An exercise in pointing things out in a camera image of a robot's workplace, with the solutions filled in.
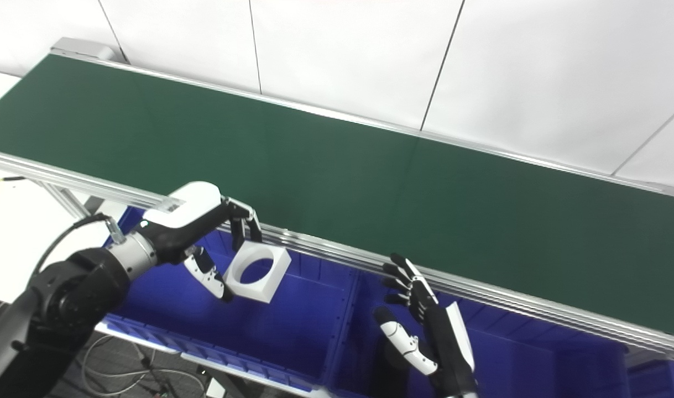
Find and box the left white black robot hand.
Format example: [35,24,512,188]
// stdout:
[140,181,263,302]

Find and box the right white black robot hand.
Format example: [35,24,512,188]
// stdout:
[374,253,478,398]

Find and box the white square part round hole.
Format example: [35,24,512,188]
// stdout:
[223,242,291,303]

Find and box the green conveyor belt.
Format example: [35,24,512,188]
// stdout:
[0,54,674,339]
[0,38,674,365]

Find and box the blue plastic bin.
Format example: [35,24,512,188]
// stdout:
[624,359,674,398]
[326,271,630,398]
[96,207,359,396]

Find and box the white table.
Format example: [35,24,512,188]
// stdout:
[0,69,127,305]

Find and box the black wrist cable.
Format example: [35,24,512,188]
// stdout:
[30,213,124,288]

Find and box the white floor cable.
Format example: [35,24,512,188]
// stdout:
[81,334,207,398]

